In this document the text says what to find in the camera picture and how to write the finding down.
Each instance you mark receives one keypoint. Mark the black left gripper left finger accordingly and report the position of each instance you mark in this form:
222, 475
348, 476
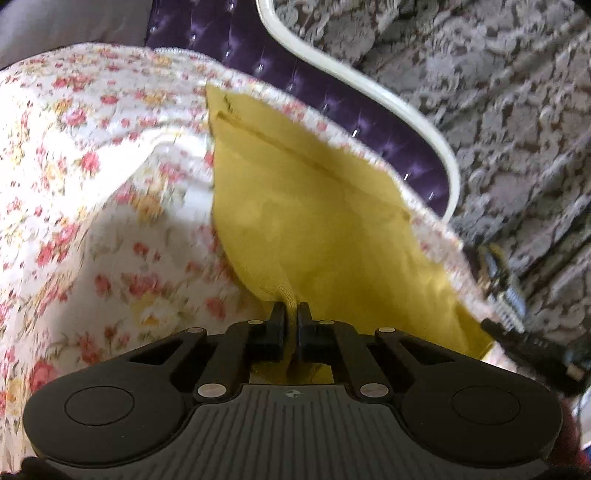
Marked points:
231, 356

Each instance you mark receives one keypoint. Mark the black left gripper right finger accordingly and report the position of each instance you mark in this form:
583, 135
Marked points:
341, 347

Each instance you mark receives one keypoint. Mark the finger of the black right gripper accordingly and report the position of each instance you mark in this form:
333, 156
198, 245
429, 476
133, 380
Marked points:
496, 331

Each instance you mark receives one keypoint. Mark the mustard yellow knit sweater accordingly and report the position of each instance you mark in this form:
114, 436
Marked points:
301, 221

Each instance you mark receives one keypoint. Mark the black yellow patterned cloth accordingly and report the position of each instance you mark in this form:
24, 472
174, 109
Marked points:
501, 287

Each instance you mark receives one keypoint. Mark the floral quilted bedspread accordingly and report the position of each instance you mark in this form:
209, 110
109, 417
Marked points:
107, 238

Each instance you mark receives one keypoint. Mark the grey damask curtain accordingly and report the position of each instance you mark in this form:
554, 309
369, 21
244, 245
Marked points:
508, 84

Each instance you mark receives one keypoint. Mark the purple tufted white-framed headboard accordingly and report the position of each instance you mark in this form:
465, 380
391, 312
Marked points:
249, 37

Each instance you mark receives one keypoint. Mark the grey satin pillow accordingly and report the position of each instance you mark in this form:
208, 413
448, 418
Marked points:
31, 27

